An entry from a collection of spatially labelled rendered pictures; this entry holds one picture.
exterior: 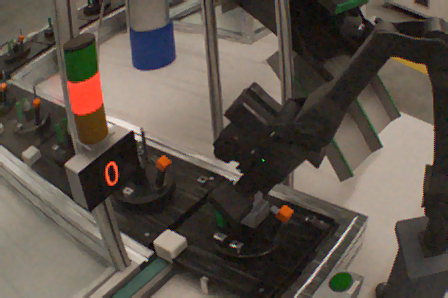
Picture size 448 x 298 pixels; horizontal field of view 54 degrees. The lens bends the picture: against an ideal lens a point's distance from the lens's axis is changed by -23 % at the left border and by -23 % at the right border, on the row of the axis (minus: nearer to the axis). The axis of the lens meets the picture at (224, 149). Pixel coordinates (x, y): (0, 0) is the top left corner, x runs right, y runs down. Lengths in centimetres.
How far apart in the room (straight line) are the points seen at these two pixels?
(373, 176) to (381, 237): 22
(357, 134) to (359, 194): 17
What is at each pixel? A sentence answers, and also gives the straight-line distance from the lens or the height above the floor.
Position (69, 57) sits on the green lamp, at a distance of 67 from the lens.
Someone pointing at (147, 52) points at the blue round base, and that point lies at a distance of 175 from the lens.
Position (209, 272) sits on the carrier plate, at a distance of 91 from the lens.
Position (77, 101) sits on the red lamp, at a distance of 69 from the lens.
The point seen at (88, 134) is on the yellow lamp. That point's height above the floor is 128.
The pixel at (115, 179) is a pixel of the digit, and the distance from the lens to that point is 77.
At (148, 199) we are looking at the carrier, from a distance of 104.
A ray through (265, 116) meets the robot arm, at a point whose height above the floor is 125.
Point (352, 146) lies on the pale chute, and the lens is 110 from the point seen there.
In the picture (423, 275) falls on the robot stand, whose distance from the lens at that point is 80.
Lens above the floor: 166
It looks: 36 degrees down
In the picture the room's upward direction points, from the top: 5 degrees counter-clockwise
